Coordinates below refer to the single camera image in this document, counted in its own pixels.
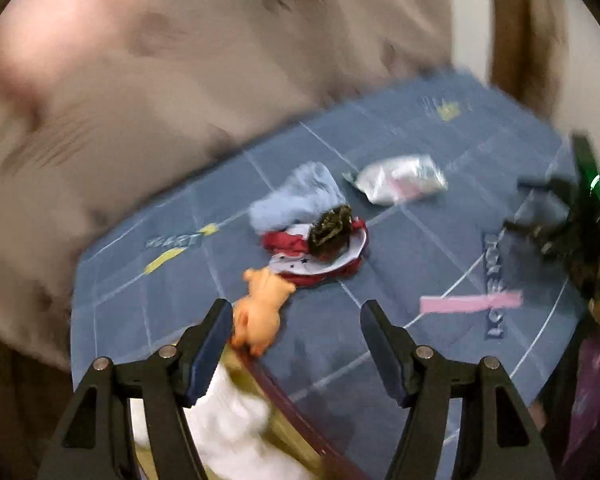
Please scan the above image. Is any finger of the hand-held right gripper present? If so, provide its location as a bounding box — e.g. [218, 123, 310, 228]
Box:
[516, 174, 581, 198]
[501, 217, 578, 262]

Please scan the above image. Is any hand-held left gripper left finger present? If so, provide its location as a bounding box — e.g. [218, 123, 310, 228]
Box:
[37, 299, 234, 480]

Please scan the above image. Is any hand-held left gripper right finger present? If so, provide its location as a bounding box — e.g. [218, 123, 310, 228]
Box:
[360, 300, 556, 480]

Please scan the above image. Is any orange pig toy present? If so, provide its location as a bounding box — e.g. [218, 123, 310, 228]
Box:
[230, 267, 297, 356]

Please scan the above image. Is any dark red box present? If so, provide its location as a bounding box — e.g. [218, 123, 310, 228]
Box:
[130, 347, 371, 480]

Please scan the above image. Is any red and white starred cloth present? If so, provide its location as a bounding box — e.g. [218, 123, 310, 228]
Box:
[261, 217, 370, 287]

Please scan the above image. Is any silver plastic packet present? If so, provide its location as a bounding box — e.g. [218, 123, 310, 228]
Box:
[342, 154, 448, 206]

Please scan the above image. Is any light blue fluffy cloth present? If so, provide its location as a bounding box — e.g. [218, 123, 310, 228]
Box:
[248, 161, 346, 233]

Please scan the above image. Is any blue printed bedsheet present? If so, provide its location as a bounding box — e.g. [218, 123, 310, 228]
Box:
[70, 70, 596, 480]

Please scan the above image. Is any purple bag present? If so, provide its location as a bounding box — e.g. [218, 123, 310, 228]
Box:
[562, 330, 600, 466]

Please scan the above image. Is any beige leaf curtain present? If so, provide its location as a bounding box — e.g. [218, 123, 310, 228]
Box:
[0, 0, 571, 376]

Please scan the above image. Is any brown wooden post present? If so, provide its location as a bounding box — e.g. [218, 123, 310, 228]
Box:
[487, 0, 531, 101]

